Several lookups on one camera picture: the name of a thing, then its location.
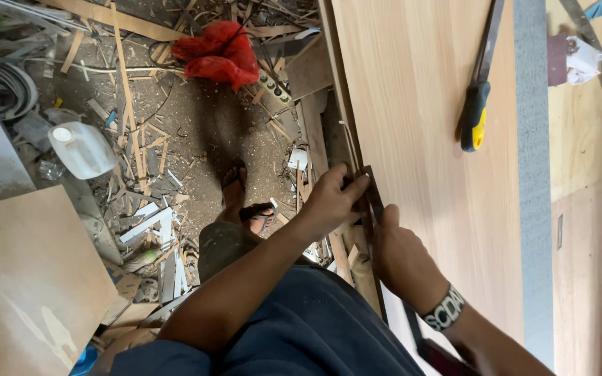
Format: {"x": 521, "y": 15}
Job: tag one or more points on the black sandal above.
{"x": 234, "y": 180}
{"x": 259, "y": 215}

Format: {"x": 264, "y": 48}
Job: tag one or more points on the red plastic bag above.
{"x": 220, "y": 55}

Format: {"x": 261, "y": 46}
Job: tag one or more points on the person's right fingers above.
{"x": 391, "y": 217}

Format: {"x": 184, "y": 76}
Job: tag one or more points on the dark blue shirt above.
{"x": 301, "y": 329}

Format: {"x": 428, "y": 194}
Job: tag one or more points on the dark grey shorts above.
{"x": 222, "y": 248}

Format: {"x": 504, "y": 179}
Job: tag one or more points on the crumpled white paper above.
{"x": 584, "y": 61}

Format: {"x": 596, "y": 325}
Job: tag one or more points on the white plastic jug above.
{"x": 84, "y": 151}

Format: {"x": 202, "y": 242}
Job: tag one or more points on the maroon sandpaper block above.
{"x": 557, "y": 60}

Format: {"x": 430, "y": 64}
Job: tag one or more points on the black lettered wristband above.
{"x": 443, "y": 312}

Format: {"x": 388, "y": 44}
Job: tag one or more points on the large light wood panel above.
{"x": 426, "y": 156}

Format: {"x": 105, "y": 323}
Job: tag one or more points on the heap of wood scraps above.
{"x": 175, "y": 156}

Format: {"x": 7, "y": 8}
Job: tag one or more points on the person's right hand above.
{"x": 405, "y": 261}

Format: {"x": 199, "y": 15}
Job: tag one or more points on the crushed clear plastic cup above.
{"x": 51, "y": 170}

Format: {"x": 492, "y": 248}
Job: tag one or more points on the white power strip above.
{"x": 275, "y": 87}

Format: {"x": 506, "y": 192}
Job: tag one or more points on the blue tape scrap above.
{"x": 595, "y": 9}

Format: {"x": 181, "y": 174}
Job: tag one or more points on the person's left hand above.
{"x": 330, "y": 201}

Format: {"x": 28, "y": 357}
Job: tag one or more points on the brown plywood board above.
{"x": 29, "y": 282}

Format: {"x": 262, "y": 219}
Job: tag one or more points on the pale wood board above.
{"x": 580, "y": 209}

